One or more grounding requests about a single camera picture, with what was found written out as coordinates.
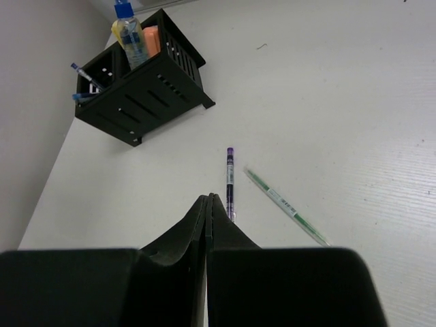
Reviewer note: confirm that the blue clear gel pen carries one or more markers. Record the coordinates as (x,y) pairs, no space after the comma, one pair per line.
(83,97)

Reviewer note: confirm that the yellow highlighter marker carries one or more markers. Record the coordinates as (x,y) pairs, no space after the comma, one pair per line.
(115,32)

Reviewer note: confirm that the clear blue spray bottle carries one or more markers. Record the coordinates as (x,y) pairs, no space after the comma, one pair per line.
(131,34)

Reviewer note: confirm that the orange capped glue stick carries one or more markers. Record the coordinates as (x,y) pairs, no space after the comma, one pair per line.
(151,37)

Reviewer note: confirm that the black slotted organizer box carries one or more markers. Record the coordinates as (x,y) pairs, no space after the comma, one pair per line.
(135,102)

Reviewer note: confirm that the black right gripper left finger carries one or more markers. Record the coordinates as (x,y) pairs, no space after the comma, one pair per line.
(160,284)

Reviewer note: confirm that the dark blue clip pen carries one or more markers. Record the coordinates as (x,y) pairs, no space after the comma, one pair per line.
(82,73)

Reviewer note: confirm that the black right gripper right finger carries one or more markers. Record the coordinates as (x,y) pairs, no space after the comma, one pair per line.
(312,286)

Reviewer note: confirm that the green thin pen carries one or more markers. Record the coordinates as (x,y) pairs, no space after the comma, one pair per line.
(287,208)

